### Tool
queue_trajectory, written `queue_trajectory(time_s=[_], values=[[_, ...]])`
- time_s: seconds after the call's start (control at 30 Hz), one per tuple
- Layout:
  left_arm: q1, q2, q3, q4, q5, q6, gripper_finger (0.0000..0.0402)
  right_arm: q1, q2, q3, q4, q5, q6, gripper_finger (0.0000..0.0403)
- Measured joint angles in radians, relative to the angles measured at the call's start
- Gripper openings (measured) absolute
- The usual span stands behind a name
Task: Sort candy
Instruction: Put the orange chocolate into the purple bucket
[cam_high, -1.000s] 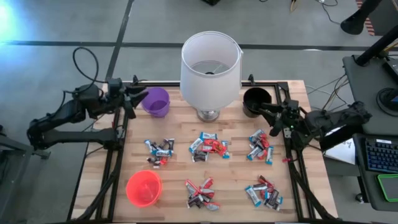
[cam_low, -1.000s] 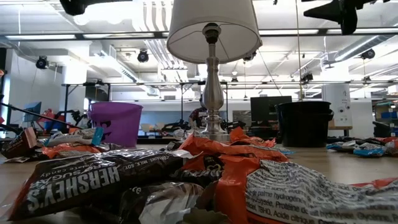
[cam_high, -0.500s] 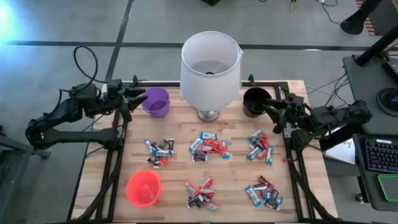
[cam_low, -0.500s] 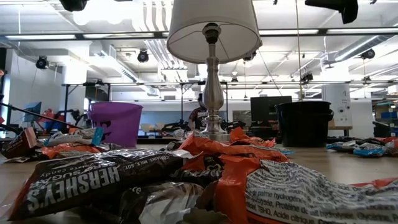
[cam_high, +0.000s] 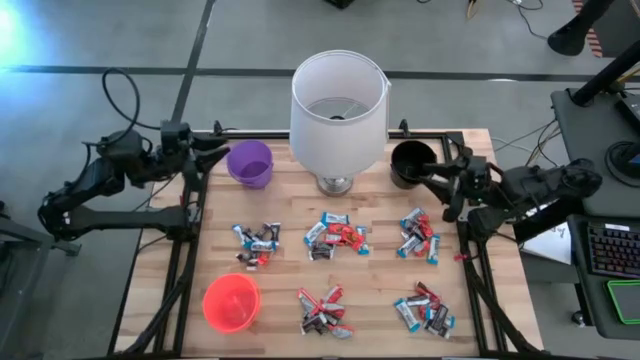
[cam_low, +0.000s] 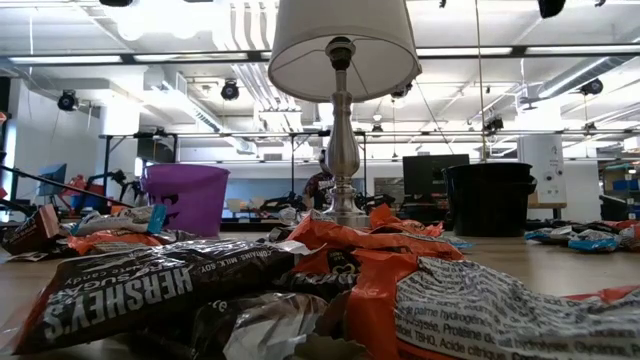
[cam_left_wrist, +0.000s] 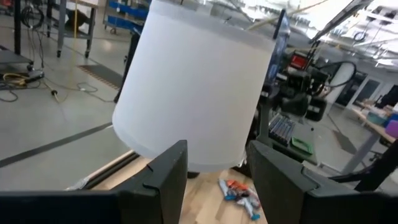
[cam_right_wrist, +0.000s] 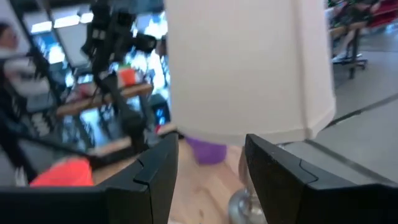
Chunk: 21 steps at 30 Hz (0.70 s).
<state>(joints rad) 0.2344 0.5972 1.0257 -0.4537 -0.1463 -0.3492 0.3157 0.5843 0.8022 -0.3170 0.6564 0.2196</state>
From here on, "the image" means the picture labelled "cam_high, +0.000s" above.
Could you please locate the green edged black pad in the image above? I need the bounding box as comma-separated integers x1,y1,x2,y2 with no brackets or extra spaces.
605,278,640,326

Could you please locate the black floor cable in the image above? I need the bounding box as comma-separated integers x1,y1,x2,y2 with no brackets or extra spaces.
504,0,550,42

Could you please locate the black plastic bucket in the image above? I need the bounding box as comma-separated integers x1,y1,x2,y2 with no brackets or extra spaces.
389,139,439,191

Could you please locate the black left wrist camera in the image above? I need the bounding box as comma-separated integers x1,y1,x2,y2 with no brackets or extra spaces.
160,121,194,151

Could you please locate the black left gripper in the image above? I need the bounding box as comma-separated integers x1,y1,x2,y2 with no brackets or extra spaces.
179,132,232,192

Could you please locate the orange plastic bucket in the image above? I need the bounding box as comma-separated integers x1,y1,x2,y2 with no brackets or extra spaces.
201,272,262,335

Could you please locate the backlit black keyboard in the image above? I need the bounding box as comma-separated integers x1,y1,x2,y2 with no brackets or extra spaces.
586,222,640,279

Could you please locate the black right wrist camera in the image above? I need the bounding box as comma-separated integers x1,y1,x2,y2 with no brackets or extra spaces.
467,155,490,179

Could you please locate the white paper sheet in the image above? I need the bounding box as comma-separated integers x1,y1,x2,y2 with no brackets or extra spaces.
521,219,574,266

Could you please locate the grey workstation desk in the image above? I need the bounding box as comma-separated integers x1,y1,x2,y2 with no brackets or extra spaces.
549,87,640,341

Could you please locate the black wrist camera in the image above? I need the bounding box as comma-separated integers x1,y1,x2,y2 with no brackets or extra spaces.
160,121,194,151
467,155,490,179

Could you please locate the grey metal stand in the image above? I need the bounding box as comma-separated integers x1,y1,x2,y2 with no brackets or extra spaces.
0,199,82,360

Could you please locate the black aluminium table frame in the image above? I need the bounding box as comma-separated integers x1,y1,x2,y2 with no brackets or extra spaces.
107,129,539,360

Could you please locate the black desk support bar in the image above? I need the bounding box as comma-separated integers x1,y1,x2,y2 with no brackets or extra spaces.
513,198,587,245

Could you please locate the black stand tube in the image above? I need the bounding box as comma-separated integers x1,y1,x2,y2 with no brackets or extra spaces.
569,38,640,108

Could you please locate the black round device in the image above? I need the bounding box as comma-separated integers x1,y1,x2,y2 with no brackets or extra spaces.
604,140,640,189

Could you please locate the red striped mat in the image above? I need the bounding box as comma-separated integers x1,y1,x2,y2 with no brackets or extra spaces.
572,0,606,59

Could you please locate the grey floor cable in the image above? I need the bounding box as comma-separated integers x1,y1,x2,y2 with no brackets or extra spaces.
491,118,562,154

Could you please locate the purple plastic bucket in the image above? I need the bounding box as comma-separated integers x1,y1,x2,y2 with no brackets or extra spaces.
226,139,275,190

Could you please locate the white shade silver table lamp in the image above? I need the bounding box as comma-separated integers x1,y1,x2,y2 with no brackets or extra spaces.
288,48,392,198

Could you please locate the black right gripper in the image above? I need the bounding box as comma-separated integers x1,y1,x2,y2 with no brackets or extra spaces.
417,154,496,224

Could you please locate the black stand leg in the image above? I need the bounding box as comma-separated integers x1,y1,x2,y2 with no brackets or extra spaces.
546,0,617,57

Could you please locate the black desk device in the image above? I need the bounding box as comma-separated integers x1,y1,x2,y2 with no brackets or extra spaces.
614,92,640,134

